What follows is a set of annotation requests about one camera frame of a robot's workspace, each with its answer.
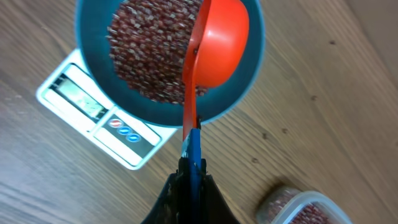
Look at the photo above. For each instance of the red beans in container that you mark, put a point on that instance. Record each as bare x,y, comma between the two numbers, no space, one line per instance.
311,214

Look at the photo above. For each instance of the red beans in bowl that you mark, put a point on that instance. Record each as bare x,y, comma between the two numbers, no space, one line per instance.
148,43

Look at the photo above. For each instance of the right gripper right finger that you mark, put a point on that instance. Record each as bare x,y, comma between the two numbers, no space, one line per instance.
213,207

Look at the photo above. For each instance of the clear plastic container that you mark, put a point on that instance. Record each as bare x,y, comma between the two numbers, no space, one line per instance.
295,205

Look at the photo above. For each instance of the orange measuring scoop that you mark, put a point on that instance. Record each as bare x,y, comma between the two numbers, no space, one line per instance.
215,48

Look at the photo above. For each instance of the blue bowl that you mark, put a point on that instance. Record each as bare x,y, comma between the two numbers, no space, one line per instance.
92,19

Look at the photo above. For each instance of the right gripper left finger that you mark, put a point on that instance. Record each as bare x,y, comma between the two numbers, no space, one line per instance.
173,202

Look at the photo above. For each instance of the white kitchen scale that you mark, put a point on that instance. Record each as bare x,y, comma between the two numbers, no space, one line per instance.
73,96

